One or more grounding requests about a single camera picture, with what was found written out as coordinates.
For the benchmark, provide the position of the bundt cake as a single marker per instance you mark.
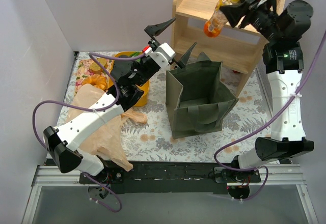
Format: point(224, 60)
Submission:
point(97, 81)

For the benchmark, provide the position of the floral rectangular tray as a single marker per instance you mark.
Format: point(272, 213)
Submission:
point(83, 72)

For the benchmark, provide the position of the dark green tote bag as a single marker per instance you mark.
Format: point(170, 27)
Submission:
point(196, 99)

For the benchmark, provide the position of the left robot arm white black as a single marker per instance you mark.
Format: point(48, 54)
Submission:
point(63, 143)

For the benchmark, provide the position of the yellow cap drink bottle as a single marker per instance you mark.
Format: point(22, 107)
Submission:
point(213, 27)

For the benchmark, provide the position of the yellow plastic bin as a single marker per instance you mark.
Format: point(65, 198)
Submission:
point(130, 95)

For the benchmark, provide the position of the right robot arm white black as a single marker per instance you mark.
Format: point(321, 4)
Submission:
point(284, 64)

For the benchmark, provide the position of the aluminium frame rail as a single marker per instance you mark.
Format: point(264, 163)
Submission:
point(279, 174)

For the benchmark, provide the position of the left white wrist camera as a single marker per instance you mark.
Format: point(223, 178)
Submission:
point(162, 54)

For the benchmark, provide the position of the wooden shelf unit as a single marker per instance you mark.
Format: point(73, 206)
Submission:
point(238, 49)

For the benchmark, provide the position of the orange plastic grocery bag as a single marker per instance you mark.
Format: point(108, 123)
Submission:
point(106, 141)

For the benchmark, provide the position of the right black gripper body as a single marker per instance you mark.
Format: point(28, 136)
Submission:
point(249, 12)

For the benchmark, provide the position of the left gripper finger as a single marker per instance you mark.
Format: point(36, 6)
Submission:
point(182, 62)
point(157, 29)

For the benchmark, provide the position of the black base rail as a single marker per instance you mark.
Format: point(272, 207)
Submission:
point(164, 177)

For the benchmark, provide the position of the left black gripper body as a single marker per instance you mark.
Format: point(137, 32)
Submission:
point(144, 66)

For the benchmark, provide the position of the floral table mat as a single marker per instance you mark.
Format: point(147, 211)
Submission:
point(153, 141)

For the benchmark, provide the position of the slice of bread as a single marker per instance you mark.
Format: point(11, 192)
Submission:
point(96, 69)

